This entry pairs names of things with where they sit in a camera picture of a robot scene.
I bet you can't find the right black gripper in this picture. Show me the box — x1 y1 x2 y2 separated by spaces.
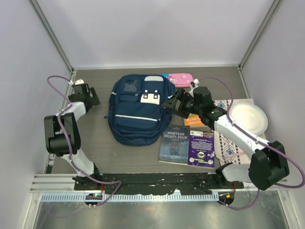
162 88 202 120

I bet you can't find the navy blue student backpack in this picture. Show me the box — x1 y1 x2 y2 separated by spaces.
108 74 176 146

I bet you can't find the dark blue 1984 book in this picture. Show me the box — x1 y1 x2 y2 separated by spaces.
158 125 190 165

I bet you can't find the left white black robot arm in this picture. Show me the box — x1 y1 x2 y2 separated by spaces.
44 80 102 190

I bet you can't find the pink cartoon pencil case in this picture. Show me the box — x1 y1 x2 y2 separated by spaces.
162 73 193 88

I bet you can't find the orange green treehouse book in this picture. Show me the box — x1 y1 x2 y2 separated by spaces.
183 114 204 127

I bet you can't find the purple paperback book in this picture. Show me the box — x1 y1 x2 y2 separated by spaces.
187 130 215 169

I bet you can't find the patterned beige placemat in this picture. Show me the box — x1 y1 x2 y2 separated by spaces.
214 99 265 165

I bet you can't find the white shallow bowl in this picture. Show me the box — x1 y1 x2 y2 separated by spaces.
229 102 268 135

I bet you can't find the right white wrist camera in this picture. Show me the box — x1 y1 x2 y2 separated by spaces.
190 79 199 90

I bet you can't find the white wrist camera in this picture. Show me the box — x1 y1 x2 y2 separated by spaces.
190 79 199 90
68 79 85 87

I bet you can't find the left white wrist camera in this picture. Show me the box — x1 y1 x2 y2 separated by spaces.
68 79 85 87

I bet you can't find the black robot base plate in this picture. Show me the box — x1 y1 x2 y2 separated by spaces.
73 173 244 196

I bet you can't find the white slotted cable duct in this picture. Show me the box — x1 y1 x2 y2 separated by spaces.
41 191 219 202

